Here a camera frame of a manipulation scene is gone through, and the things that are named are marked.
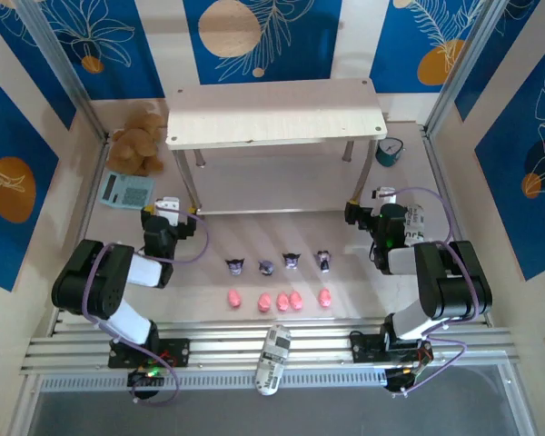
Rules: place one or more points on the small Kuromi figurine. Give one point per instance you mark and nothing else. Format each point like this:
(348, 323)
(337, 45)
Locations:
(323, 262)

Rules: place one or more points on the black purple Kuromi figurine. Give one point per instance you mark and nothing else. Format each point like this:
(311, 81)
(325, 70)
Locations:
(235, 265)
(291, 261)
(266, 268)

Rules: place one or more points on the pink plastic pig toy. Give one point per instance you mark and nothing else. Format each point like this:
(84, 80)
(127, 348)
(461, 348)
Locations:
(296, 300)
(234, 299)
(264, 302)
(325, 298)
(282, 301)

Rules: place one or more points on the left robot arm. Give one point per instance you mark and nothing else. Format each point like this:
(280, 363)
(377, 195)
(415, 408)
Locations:
(95, 281)

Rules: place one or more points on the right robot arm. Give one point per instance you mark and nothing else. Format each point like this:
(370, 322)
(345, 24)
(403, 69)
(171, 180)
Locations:
(454, 281)

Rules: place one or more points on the teal calculator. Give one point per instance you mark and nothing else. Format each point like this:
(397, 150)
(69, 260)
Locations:
(127, 191)

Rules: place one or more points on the teal alarm clock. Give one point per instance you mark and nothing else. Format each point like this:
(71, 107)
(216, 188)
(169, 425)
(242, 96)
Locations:
(388, 152)

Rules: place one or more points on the brown plush toy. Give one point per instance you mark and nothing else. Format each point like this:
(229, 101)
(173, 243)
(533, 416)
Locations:
(134, 143)

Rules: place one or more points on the black electronics board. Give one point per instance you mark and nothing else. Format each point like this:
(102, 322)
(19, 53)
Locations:
(141, 377)
(397, 381)

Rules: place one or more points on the grey metal panel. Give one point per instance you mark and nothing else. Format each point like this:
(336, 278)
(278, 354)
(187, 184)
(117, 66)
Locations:
(300, 418)

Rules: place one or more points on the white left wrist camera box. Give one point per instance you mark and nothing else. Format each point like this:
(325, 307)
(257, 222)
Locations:
(168, 210)

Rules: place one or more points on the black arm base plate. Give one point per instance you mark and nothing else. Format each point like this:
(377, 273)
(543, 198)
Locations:
(177, 352)
(363, 349)

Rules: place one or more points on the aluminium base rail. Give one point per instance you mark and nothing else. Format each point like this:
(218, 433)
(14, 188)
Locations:
(227, 345)

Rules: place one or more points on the aluminium frame post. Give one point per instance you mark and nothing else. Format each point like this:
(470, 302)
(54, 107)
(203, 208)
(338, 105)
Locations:
(463, 63)
(59, 59)

